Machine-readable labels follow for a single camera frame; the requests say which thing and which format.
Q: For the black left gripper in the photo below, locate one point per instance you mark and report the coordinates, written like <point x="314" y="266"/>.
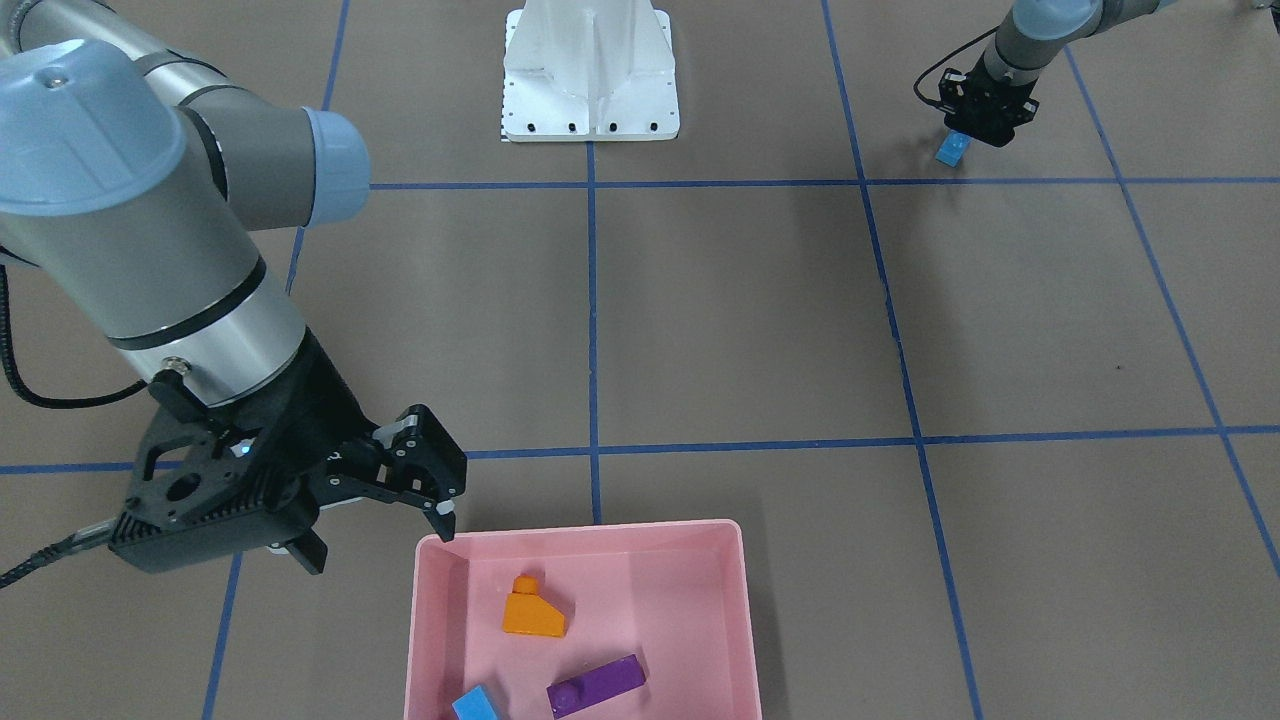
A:
<point x="1022" y="107"/>

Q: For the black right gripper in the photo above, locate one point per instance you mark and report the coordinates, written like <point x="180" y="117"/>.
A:
<point x="322" y="408"/>

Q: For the long blue studded block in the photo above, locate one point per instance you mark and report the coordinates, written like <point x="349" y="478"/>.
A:
<point x="952" y="149"/>

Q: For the orange sloped block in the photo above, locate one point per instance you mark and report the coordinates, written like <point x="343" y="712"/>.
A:
<point x="526" y="612"/>

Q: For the small blue block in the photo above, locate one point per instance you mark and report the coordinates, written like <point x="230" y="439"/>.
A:
<point x="475" y="704"/>

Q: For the purple long block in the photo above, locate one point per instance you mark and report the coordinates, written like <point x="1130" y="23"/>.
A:
<point x="595" y="686"/>

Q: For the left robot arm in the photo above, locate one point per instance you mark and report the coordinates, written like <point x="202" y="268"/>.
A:
<point x="1034" y="33"/>

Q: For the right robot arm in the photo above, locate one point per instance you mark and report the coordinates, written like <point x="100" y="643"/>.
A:
<point x="133" y="175"/>

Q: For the pink plastic box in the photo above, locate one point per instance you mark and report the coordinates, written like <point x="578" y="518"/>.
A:
<point x="673" y="592"/>

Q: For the brown table mat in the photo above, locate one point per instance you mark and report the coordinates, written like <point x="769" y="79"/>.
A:
<point x="1001" y="439"/>

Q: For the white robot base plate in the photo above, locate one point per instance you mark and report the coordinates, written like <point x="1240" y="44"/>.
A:
<point x="589" y="71"/>

